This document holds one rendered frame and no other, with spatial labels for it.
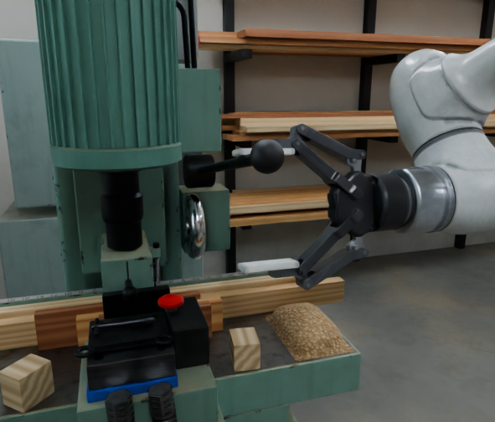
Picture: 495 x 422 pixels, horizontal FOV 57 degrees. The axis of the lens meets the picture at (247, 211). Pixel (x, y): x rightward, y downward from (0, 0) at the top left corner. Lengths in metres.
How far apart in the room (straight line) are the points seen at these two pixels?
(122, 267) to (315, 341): 0.29
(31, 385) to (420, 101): 0.62
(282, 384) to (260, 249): 2.69
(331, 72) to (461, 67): 2.66
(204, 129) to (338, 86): 2.56
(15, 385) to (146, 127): 0.34
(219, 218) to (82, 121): 0.37
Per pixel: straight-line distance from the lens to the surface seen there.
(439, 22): 3.83
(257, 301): 0.76
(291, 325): 0.69
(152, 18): 0.60
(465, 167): 0.65
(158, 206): 0.77
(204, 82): 0.85
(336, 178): 0.56
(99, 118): 0.58
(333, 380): 0.69
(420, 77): 0.72
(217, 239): 0.88
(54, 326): 0.72
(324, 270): 0.57
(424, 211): 0.60
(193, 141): 0.85
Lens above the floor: 1.25
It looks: 14 degrees down
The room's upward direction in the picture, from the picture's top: straight up
